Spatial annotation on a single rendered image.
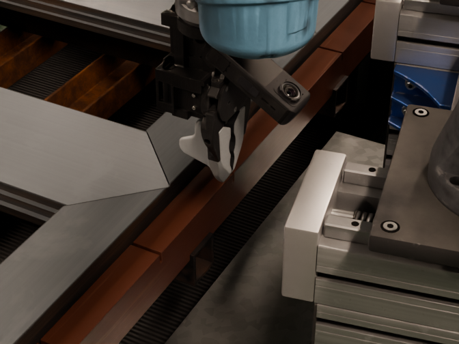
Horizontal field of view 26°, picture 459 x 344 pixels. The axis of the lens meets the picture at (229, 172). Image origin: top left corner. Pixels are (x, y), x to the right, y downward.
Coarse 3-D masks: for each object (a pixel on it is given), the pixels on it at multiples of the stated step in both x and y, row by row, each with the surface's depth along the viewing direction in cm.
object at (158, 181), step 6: (162, 168) 125; (156, 174) 124; (162, 174) 124; (150, 180) 123; (156, 180) 123; (162, 180) 123; (144, 186) 122; (150, 186) 122; (156, 186) 122; (162, 186) 122; (168, 186) 122; (138, 192) 121
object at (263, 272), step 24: (336, 144) 160; (360, 144) 160; (288, 192) 149; (264, 240) 140; (240, 264) 136; (264, 264) 136; (216, 288) 132; (240, 288) 132; (264, 288) 132; (192, 312) 129; (216, 312) 129; (240, 312) 129; (264, 312) 129; (288, 312) 129; (312, 312) 129; (192, 336) 125; (216, 336) 125; (240, 336) 125; (264, 336) 125; (288, 336) 125
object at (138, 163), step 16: (144, 144) 130; (128, 160) 127; (144, 160) 127; (112, 176) 124; (128, 176) 124; (144, 176) 124; (80, 192) 121; (96, 192) 121; (112, 192) 121; (128, 192) 121
